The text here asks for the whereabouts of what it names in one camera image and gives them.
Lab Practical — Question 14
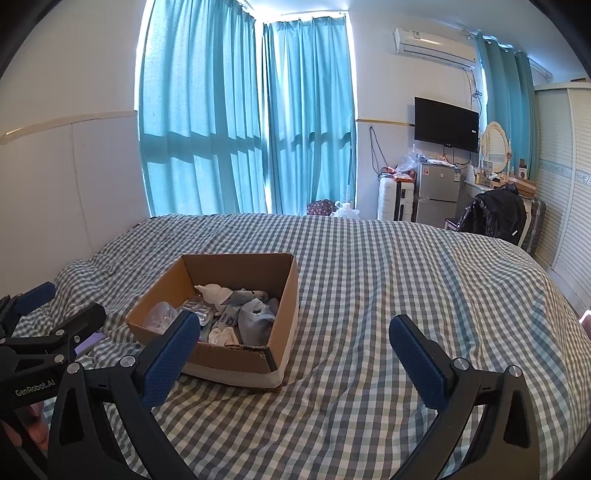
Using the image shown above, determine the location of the black wall television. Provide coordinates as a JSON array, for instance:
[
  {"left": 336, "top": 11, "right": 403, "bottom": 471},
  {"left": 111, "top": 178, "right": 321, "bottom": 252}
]
[{"left": 414, "top": 96, "right": 479, "bottom": 154}]

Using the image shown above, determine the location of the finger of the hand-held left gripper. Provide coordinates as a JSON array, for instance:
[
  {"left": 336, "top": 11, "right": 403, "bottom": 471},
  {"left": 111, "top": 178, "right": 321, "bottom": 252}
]
[
  {"left": 0, "top": 302, "right": 108, "bottom": 366},
  {"left": 0, "top": 281, "right": 57, "bottom": 330}
]

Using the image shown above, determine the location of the white pump bottle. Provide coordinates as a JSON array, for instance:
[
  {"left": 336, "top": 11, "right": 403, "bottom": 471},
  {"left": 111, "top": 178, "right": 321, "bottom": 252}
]
[{"left": 194, "top": 283, "right": 236, "bottom": 306}]

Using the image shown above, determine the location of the white air conditioner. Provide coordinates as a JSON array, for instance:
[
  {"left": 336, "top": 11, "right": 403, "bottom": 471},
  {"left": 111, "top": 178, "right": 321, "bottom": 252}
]
[{"left": 394, "top": 27, "right": 478, "bottom": 71}]

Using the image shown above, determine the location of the white suitcase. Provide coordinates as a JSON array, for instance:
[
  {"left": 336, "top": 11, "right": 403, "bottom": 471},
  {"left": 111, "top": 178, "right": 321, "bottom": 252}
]
[{"left": 378, "top": 179, "right": 416, "bottom": 222}]

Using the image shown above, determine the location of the white slatted wardrobe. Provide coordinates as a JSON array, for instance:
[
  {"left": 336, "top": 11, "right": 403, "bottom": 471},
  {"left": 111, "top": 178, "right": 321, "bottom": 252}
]
[{"left": 531, "top": 82, "right": 591, "bottom": 310}]

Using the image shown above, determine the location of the teal curtain beside wardrobe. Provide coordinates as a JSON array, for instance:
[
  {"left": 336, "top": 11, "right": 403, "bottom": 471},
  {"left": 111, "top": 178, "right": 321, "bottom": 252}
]
[{"left": 475, "top": 32, "right": 541, "bottom": 178}]

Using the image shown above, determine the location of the wide teal curtain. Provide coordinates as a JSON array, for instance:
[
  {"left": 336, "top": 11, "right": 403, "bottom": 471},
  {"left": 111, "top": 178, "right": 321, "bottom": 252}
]
[{"left": 137, "top": 0, "right": 269, "bottom": 217}]

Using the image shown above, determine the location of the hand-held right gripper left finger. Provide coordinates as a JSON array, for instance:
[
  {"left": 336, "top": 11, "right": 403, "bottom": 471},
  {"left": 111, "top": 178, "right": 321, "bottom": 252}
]
[{"left": 46, "top": 310, "right": 201, "bottom": 480}]

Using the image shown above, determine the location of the cardboard box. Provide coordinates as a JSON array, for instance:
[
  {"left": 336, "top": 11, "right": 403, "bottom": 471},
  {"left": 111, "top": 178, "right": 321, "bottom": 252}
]
[{"left": 126, "top": 252, "right": 299, "bottom": 389}]

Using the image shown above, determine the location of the black jacket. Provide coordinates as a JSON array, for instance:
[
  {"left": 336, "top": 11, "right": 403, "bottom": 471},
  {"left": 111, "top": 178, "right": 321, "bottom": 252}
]
[{"left": 462, "top": 189, "right": 527, "bottom": 243}]

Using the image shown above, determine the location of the white plastic bag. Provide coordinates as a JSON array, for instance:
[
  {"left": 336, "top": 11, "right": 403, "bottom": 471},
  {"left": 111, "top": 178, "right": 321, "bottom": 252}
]
[{"left": 330, "top": 200, "right": 361, "bottom": 219}]

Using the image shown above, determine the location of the narrow teal curtain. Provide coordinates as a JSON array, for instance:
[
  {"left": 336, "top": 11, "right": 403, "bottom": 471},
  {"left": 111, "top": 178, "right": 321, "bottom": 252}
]
[{"left": 262, "top": 17, "right": 357, "bottom": 215}]

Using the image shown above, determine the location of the person's left hand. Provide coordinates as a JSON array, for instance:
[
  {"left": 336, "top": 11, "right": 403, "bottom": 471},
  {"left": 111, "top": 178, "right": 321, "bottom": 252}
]
[{"left": 23, "top": 401, "right": 51, "bottom": 455}]

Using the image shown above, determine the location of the silver blister pack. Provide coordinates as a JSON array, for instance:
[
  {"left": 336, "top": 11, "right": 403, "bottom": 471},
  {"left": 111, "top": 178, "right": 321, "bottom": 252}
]
[{"left": 178, "top": 298, "right": 218, "bottom": 326}]

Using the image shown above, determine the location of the silver small fridge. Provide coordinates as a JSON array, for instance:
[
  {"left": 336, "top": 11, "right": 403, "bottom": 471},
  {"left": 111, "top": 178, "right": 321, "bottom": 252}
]
[{"left": 414, "top": 161, "right": 466, "bottom": 228}]

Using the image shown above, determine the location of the white tube with blue print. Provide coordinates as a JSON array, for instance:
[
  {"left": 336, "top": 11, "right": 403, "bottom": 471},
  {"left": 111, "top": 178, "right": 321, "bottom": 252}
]
[{"left": 215, "top": 305, "right": 243, "bottom": 329}]

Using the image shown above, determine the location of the clear plastic bag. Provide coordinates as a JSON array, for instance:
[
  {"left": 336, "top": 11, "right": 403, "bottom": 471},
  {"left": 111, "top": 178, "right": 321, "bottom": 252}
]
[{"left": 396, "top": 144, "right": 424, "bottom": 174}]

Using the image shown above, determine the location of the grey white socks bundle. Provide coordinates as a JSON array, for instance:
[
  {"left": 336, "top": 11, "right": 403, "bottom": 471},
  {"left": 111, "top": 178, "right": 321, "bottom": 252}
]
[{"left": 238, "top": 298, "right": 280, "bottom": 346}]

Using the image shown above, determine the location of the clear cotton swab jar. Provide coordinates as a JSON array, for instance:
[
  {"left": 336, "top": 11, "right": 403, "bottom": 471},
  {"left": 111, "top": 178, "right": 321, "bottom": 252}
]
[{"left": 142, "top": 301, "right": 182, "bottom": 334}]

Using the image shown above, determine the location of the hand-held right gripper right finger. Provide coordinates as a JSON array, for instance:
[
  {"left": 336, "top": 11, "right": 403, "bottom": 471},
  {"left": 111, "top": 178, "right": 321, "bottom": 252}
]
[{"left": 389, "top": 315, "right": 541, "bottom": 480}]

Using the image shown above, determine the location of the oval white mirror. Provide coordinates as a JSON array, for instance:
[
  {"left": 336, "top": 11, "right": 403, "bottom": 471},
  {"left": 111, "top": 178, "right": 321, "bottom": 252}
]
[{"left": 480, "top": 121, "right": 514, "bottom": 176}]

